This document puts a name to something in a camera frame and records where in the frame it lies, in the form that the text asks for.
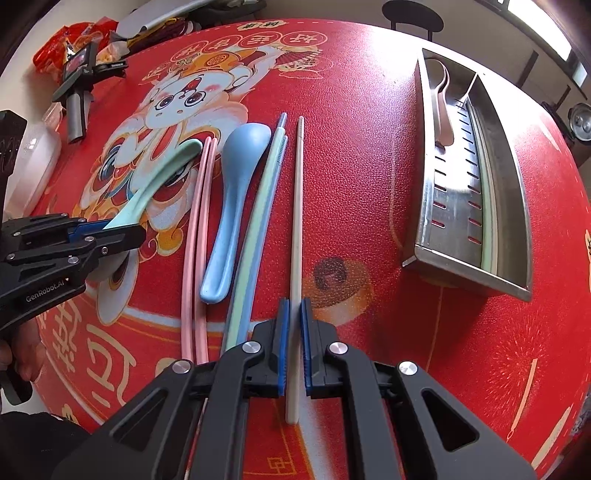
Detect mint green plastic spoon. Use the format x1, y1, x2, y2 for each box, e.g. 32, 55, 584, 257
104, 139, 202, 230

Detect pink chopstick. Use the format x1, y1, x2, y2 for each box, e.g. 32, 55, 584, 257
180, 137, 211, 362
193, 137, 218, 364

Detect green chopstick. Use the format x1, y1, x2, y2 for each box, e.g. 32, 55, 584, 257
221, 127, 287, 353
464, 99, 499, 275

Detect white chopstick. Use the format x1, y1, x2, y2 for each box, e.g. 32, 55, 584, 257
286, 116, 304, 425

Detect blue plastic spoon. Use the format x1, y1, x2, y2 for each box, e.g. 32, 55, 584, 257
199, 123, 271, 304

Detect blue chopstick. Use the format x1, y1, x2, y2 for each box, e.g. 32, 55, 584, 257
276, 112, 287, 129

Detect pink plastic spoon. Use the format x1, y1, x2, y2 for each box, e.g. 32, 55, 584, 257
426, 58, 455, 148

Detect left hand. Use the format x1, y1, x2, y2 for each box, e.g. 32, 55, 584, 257
0, 319, 46, 382

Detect clear plastic bottle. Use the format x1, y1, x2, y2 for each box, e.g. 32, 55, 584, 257
3, 103, 62, 221

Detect black phone tripod stand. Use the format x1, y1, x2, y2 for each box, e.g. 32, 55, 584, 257
52, 42, 128, 144

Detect red snack package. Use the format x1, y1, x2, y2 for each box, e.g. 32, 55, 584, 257
32, 17, 118, 84

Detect stainless steel utensil holder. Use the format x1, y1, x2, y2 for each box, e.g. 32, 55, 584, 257
403, 49, 533, 301

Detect black chair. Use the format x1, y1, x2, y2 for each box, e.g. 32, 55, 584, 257
382, 0, 445, 41

